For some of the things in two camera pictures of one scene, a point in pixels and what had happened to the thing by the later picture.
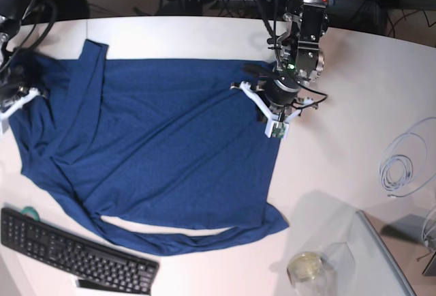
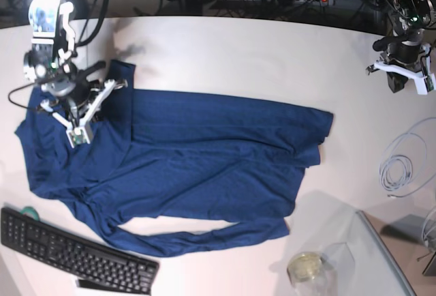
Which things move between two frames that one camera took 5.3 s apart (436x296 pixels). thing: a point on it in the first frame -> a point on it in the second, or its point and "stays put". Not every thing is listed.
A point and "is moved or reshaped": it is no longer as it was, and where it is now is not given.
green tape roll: x=28 y=209 stays put
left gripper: x=13 y=78 -> x=80 y=93
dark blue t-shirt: x=165 y=142 is moved or reshaped
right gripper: x=278 y=94 -> x=397 y=50
